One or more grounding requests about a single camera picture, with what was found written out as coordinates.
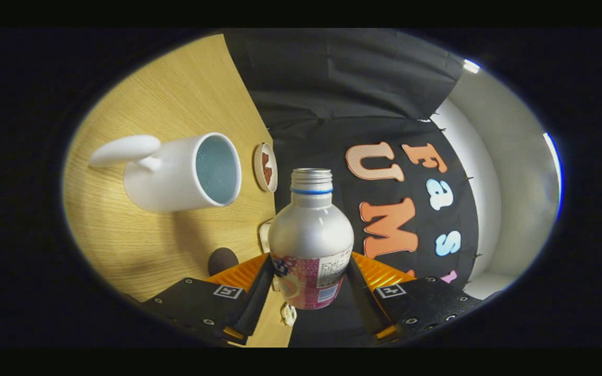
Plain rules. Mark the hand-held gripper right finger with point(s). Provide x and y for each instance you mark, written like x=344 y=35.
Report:
x=366 y=303

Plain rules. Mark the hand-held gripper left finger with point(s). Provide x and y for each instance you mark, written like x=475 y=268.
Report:
x=256 y=303

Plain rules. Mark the dark brown round coaster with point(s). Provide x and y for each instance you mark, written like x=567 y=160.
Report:
x=222 y=261

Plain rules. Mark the silver juice bottle pink label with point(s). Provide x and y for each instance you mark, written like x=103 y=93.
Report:
x=311 y=235

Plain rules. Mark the white ceramic cup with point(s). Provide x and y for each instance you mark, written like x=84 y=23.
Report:
x=170 y=177

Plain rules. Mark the white compartment tray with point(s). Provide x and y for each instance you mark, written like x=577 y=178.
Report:
x=288 y=314

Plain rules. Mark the small clear glass jar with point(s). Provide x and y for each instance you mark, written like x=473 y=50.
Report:
x=264 y=237

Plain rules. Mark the small white plate red snack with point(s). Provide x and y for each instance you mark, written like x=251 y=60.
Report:
x=265 y=168

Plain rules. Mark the wooden table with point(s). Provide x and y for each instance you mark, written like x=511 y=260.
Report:
x=175 y=94

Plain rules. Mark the black backdrop cloth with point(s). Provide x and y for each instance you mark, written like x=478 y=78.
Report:
x=332 y=78

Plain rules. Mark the ceiling tube light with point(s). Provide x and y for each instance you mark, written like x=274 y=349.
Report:
x=471 y=66

